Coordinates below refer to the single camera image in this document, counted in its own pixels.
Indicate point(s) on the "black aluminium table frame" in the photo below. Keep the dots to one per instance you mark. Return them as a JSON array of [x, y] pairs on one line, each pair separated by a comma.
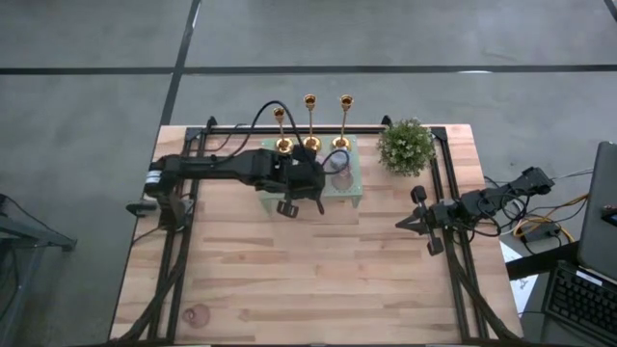
[[366, 130]]

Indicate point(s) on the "grey laptop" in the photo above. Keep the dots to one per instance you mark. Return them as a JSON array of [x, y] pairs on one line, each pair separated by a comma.
[[600, 217]]

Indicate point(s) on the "tall gold candlestick holder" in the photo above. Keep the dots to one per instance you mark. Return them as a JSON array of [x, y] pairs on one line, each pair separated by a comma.
[[341, 143], [312, 143]]

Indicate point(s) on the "black keyboard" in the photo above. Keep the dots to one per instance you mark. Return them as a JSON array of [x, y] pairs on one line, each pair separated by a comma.
[[578, 301]]

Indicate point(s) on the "pale green perforated metal shelf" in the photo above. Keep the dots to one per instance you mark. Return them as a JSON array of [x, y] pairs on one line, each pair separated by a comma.
[[337, 197]]

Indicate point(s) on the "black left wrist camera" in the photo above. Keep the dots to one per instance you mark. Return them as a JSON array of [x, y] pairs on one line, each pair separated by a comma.
[[303, 154]]

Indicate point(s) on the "pink glass candle holder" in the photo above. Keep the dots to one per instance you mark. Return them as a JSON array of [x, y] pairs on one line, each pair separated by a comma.
[[343, 182], [200, 316]]

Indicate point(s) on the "potted green plant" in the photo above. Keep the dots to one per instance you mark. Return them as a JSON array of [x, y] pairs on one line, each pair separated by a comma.
[[406, 147]]

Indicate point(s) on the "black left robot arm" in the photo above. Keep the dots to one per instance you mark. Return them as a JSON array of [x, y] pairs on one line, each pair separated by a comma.
[[217, 168]]

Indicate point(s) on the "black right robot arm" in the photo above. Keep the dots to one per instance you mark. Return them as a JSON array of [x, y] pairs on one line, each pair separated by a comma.
[[506, 195]]

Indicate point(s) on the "short gold candlestick holder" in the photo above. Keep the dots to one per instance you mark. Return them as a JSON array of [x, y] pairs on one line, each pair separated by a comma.
[[284, 144]]

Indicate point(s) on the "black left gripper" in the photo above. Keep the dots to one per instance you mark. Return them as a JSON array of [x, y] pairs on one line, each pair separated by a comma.
[[301, 180]]

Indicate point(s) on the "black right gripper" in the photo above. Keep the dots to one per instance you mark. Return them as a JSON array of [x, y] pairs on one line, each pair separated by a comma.
[[441, 216]]

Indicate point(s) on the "dark metal stand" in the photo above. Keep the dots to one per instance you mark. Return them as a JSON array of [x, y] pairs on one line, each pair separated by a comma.
[[29, 233]]

